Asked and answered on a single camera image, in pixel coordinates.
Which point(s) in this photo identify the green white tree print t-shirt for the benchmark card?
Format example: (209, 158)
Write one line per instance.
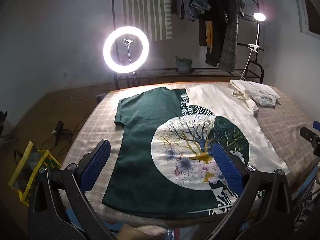
(140, 135)

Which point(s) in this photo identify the dark hanging coat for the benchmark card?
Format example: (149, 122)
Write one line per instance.
(217, 5)

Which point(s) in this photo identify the small black tripod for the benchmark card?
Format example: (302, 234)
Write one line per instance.
(60, 127)

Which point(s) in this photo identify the black white patterned cloth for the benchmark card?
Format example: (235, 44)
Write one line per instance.
(303, 217)

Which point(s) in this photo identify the potted plant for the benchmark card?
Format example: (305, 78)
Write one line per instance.
(183, 66)

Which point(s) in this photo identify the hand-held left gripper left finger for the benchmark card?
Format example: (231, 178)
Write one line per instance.
(97, 162)

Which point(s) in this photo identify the green striped wall hanging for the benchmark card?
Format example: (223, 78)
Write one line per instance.
(150, 10)

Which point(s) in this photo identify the yellow scarf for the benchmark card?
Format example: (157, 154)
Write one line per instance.
(209, 37)

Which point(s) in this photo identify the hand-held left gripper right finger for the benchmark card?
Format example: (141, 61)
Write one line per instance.
(227, 165)

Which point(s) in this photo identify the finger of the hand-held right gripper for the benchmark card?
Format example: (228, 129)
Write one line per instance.
(317, 125)
(310, 137)

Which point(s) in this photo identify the blue denim jacket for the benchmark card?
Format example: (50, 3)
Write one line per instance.
(197, 2)

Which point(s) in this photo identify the white clip lamp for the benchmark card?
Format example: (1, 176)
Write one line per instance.
(259, 16)

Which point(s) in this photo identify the window frame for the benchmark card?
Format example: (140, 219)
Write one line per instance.
(312, 10)

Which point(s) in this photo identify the black metal clothes rack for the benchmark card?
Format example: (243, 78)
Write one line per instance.
(160, 70)

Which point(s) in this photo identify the yellow trimmed clear bag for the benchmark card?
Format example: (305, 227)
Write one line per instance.
(30, 167)

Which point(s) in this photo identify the pile of white clothes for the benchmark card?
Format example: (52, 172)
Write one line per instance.
(260, 92)

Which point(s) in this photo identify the grey plaid coat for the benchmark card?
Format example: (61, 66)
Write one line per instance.
(230, 45)

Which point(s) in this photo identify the brown fuzzy item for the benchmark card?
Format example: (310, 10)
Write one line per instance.
(147, 232)

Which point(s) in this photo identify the black floor item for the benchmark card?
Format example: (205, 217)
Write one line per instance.
(3, 120)

